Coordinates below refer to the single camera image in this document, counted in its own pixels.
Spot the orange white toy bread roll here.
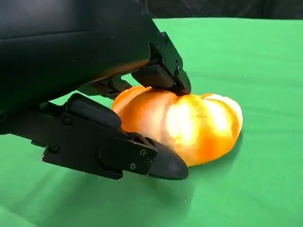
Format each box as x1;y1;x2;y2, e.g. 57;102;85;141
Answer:
111;86;244;168

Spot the black backdrop curtain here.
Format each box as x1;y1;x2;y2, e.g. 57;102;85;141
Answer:
142;0;303;20

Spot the green table cloth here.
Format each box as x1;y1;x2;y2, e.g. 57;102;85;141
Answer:
0;17;303;227

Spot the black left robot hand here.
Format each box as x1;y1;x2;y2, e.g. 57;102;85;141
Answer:
0;0;192;181

